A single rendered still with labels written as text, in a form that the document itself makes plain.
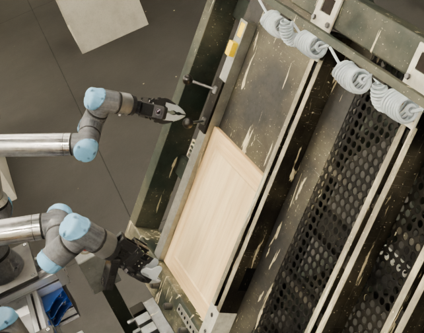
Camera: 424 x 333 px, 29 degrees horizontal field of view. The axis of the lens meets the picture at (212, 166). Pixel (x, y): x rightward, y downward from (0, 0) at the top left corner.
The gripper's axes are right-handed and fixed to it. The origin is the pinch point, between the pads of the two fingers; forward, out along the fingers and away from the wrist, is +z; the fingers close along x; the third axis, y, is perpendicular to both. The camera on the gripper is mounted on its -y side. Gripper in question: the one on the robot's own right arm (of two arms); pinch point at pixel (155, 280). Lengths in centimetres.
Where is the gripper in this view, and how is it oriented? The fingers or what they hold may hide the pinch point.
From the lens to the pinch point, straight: 244.7
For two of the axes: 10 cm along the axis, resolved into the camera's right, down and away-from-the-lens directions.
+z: 6.7, 4.7, 5.8
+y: 6.7, -7.3, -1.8
